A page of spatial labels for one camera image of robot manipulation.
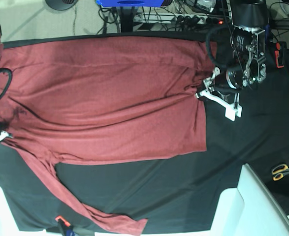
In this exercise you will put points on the white power strip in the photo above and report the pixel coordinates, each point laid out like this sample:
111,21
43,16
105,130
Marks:
199,19

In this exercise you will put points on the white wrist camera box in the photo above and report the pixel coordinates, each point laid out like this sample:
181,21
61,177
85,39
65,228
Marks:
231,113

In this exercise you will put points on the red long-sleeve T-shirt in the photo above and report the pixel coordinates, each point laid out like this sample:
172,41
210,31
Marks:
104,101

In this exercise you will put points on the blue plastic box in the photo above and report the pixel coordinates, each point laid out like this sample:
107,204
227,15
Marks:
130,3

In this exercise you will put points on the black orange clamp right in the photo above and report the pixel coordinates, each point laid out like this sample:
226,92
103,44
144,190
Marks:
280,54

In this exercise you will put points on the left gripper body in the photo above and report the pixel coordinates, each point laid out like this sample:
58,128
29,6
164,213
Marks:
220,87

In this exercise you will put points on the black table cloth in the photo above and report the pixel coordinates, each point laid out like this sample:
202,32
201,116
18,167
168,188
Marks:
174,195

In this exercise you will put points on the black round stand base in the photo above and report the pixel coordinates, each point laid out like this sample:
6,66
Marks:
61,5

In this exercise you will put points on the yellow-handled scissors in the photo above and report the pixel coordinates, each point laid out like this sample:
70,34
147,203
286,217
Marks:
280,172

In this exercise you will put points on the blue orange clamp bottom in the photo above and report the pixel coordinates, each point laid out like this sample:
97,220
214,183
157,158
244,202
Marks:
64,227

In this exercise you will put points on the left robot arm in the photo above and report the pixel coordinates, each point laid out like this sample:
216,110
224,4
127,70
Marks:
246,26

